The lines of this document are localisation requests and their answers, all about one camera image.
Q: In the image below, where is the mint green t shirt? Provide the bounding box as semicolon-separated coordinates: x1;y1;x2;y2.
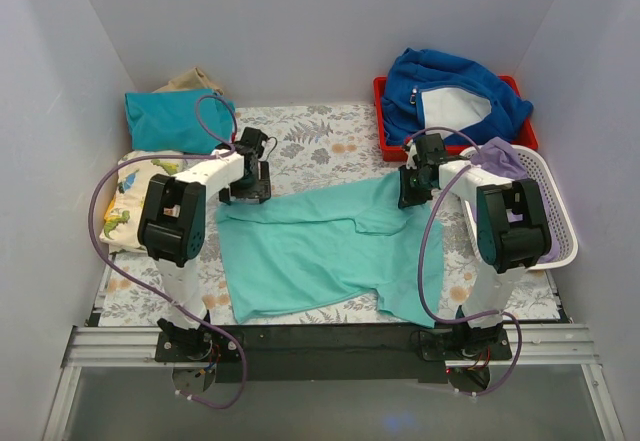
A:
216;173;444;327

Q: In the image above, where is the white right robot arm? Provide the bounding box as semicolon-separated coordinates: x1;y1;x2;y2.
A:
218;129;552;359

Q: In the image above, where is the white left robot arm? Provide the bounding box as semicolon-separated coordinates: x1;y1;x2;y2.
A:
138;128;271;361

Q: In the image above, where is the floral patterned table mat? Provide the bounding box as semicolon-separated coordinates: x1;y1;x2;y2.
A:
95;104;561;327

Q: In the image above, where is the lavender purple t shirt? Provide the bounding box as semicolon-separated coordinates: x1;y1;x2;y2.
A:
469;137;560;263

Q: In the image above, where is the teal folded t shirt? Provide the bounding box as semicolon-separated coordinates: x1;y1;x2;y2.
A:
124;89;235;155

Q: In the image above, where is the blue fleece jacket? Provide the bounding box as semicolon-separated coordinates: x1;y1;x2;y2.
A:
380;48;534;146

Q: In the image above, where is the dinosaur print folded garment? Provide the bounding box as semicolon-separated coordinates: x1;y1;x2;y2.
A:
99;150;186;253

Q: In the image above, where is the red plastic bin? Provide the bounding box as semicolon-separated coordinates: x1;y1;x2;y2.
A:
373;76;539;162

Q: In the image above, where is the beige folded garment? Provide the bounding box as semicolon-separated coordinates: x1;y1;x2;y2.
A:
155;66;224;95

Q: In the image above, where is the white perforated basket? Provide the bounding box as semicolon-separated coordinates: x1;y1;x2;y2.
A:
458;143;580;275

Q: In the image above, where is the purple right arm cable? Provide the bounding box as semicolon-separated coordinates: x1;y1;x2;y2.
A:
403;127;524;398

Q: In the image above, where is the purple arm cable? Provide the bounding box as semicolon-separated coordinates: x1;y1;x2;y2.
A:
88;94;249;409
403;127;524;398

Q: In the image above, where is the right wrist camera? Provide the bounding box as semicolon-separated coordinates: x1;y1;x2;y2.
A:
402;139;419;170

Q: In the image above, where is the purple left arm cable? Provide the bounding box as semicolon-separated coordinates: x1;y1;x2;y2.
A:
88;94;249;409

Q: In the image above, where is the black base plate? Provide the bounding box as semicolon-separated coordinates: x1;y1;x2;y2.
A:
154;323;514;383

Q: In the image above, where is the aluminium frame rail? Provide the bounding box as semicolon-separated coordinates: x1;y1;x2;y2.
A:
43;323;624;440

